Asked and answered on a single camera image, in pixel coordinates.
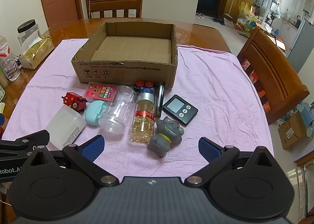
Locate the grey shark toy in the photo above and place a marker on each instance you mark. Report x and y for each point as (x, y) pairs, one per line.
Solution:
(166, 133)

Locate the dark slippers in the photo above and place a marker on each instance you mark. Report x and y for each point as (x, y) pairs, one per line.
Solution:
(219, 21)

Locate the gold tissue box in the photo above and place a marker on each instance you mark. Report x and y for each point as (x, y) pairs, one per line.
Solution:
(35, 53)

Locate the clear plastic jar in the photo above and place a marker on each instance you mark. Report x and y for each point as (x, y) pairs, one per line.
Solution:
(115, 116)

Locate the yellow plastic bag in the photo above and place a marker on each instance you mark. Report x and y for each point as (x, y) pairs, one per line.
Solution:
(244, 10)

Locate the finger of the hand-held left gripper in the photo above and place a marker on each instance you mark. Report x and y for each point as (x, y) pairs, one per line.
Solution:
(32, 139)

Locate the clear water bottle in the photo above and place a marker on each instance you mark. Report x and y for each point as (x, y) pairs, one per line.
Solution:
(8, 62)

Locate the light slippers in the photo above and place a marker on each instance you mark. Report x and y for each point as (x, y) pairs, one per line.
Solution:
(200, 15)

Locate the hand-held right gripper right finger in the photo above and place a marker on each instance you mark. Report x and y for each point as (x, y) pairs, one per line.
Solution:
(209, 149)

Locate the golden capsule bottle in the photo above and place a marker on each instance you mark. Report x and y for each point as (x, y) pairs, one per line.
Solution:
(142, 123)

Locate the white translucent plastic container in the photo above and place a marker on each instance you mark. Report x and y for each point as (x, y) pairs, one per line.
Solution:
(63, 125)

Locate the wooden chair solid back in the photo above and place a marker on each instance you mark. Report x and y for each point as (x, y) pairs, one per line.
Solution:
(272, 74)

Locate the red toy robot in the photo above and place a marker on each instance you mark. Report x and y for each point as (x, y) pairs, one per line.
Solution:
(72, 100)

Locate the pink card box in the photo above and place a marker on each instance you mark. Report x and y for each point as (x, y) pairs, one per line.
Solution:
(98, 91)

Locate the pink cloth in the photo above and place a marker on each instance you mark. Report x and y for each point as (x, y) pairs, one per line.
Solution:
(220, 79)

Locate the brown carton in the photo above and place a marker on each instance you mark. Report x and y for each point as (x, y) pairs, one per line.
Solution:
(292, 130)

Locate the teal round case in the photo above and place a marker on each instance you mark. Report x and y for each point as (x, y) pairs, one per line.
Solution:
(94, 113)

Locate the wooden cabinet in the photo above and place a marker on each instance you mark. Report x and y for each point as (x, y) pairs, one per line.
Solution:
(235, 0)

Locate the cardboard box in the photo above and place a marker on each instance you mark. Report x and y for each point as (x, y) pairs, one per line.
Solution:
(122, 71)

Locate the black cube toy red knobs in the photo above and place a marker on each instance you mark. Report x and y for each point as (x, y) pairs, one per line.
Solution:
(143, 89)

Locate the clear jar black lid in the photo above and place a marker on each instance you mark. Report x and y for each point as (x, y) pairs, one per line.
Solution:
(28, 30)

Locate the grey refrigerator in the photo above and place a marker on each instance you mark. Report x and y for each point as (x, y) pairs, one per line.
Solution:
(303, 47)

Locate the black digital timer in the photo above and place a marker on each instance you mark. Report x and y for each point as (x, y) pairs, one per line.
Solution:
(176, 106)

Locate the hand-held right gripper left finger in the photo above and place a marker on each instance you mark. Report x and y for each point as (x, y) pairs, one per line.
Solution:
(92, 148)

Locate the red boxes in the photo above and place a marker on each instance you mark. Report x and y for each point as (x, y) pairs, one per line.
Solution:
(260, 91)

